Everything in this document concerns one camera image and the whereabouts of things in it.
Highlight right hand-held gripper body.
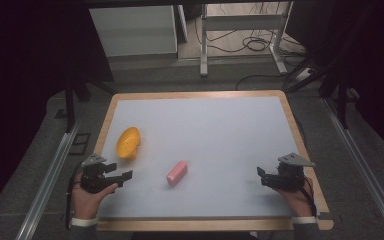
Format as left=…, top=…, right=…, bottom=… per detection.
left=273, top=152, right=316, bottom=192

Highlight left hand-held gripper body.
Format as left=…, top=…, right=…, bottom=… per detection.
left=79, top=153, right=120, bottom=195

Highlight person's right hand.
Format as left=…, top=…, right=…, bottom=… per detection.
left=273, top=177, right=316, bottom=219

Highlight person's left hand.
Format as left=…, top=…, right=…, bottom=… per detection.
left=71, top=172, right=119, bottom=221

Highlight yellow plastic bowl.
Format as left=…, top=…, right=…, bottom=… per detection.
left=115, top=126, right=142, bottom=160

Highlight black square floor plate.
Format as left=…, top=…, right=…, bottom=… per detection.
left=68, top=132, right=92, bottom=156

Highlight pink soap bar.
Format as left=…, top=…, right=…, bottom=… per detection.
left=166, top=160, right=189, bottom=187

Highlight black metal stand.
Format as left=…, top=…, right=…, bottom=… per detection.
left=288, top=49, right=352, bottom=130
left=63, top=74, right=118, bottom=134

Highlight white power strip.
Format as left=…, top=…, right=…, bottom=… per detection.
left=294, top=67, right=316, bottom=83

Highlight dark curtain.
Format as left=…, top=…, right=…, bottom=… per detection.
left=284, top=0, right=384, bottom=163
left=0, top=0, right=114, bottom=224

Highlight white cabinet panel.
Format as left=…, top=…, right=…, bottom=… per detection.
left=88, top=4, right=179, bottom=58

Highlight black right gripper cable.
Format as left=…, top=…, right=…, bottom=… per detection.
left=299, top=176, right=318, bottom=218

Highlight aluminium rail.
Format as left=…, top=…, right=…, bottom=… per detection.
left=14, top=121, right=82, bottom=240
left=322, top=97, right=384, bottom=240

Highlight black floor cables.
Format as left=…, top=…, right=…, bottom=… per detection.
left=193, top=2, right=309, bottom=92

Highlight white metal desk frame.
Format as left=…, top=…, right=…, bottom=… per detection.
left=199, top=1, right=295, bottom=78

